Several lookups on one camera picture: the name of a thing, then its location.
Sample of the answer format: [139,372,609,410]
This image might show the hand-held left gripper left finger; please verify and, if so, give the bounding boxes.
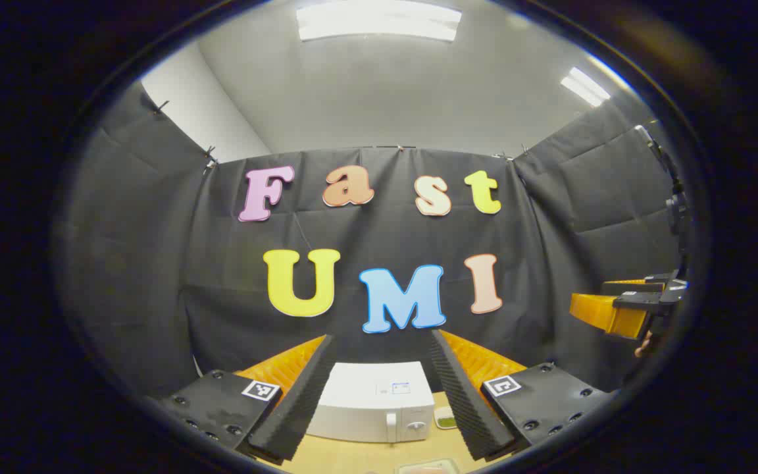
[155,334,339,463]

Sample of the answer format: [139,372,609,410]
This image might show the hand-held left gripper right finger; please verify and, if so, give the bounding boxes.
[428,329,617,461]

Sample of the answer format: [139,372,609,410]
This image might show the white microwave oven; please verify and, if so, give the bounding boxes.
[307,361,436,443]

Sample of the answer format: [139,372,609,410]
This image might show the small ceiling light panel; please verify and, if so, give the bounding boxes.
[560,66,611,107]

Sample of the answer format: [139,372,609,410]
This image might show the large ceiling light panel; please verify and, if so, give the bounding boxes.
[297,0,462,41]

